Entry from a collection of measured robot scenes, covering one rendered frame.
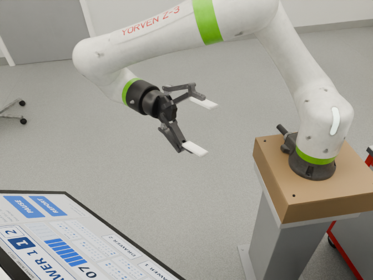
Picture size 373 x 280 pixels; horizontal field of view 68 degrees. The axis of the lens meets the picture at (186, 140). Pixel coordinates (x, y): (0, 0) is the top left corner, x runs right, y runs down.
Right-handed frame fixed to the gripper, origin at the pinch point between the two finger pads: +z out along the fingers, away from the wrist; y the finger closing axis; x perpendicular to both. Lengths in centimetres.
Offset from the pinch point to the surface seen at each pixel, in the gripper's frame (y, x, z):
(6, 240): 8.8, 44.9, -6.0
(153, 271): 20.1, 25.6, 10.2
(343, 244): 76, -84, 44
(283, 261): 70, -44, 26
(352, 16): -12, -395, -59
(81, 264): 13.0, 37.2, 3.4
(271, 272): 81, -44, 23
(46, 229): 13.8, 37.9, -8.2
